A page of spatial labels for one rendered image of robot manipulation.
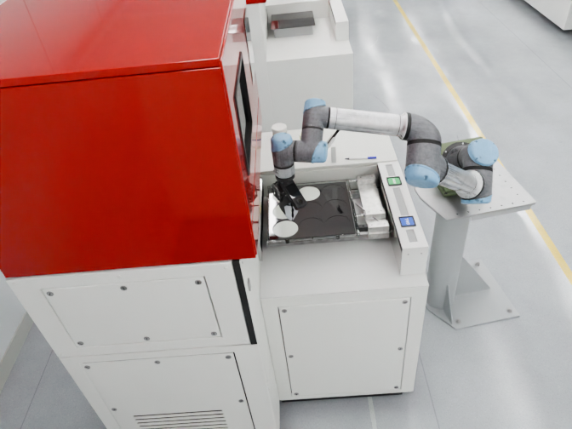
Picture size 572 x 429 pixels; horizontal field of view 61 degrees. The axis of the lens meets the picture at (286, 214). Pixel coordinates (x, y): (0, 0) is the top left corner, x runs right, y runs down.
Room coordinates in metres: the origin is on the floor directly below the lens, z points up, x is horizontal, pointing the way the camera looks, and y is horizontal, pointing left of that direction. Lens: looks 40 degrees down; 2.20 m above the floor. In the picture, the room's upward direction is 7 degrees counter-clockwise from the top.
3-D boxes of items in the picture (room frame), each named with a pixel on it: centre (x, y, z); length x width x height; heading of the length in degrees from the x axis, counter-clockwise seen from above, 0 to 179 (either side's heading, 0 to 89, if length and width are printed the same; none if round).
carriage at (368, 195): (1.58, -0.37, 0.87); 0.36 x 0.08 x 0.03; 177
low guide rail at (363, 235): (1.46, -0.16, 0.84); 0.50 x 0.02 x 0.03; 87
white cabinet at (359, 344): (1.65, -0.21, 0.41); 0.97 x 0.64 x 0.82; 177
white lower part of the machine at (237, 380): (1.42, 0.47, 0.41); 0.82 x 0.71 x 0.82; 177
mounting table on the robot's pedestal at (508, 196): (1.74, -0.82, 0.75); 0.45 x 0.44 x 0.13; 96
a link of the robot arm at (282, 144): (1.44, -0.02, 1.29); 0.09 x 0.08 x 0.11; 73
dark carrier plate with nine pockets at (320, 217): (1.58, -0.10, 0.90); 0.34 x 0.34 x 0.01; 87
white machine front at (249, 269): (1.40, 0.13, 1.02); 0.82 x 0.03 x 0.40; 177
